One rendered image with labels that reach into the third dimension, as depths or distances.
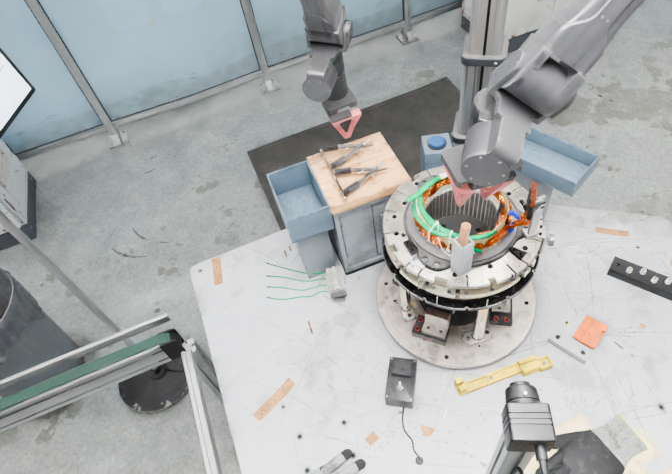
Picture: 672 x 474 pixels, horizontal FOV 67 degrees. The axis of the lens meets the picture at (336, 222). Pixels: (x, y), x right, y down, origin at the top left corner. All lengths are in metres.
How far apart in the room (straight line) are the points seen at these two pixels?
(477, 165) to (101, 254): 2.40
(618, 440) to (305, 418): 0.65
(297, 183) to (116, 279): 1.56
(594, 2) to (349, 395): 0.93
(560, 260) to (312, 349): 0.68
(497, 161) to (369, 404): 0.75
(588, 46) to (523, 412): 0.39
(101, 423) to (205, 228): 1.00
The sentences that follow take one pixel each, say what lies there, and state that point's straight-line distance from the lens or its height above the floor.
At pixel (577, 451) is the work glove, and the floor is 0.80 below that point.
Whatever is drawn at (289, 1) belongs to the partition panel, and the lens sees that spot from 3.21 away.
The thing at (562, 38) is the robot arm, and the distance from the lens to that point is 0.62.
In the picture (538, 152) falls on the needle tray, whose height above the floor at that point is 1.03.
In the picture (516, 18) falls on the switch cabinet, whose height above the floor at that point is 0.24.
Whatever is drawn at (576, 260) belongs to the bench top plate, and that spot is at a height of 0.78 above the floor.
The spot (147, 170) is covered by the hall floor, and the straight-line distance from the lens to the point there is 3.14.
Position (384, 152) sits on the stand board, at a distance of 1.25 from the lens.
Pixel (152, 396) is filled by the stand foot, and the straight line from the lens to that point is 2.28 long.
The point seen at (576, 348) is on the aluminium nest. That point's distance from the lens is 1.30.
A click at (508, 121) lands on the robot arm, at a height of 1.52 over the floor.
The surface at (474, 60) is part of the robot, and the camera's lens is 1.35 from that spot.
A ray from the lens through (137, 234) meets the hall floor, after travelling 2.82.
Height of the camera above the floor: 1.93
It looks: 51 degrees down
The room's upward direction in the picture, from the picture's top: 12 degrees counter-clockwise
